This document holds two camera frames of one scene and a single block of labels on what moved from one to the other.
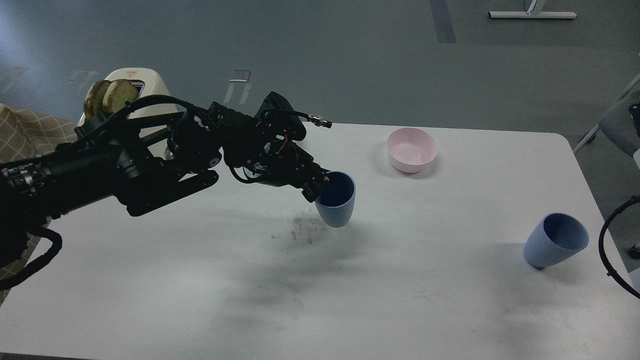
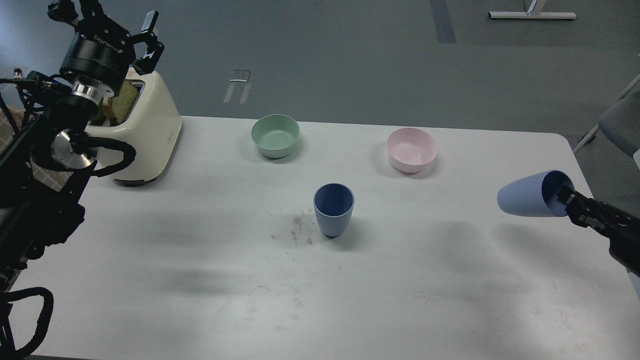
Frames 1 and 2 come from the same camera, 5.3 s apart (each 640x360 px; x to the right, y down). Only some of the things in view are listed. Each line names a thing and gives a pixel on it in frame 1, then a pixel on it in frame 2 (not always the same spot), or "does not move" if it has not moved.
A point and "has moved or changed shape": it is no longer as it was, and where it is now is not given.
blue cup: x=555 y=236 to x=536 y=195
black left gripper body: x=281 y=162 to x=99 y=49
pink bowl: x=410 y=149 does not move
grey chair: x=620 y=123 does not move
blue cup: x=335 y=202 has moved or changed shape
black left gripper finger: x=312 y=190 to x=147 y=64
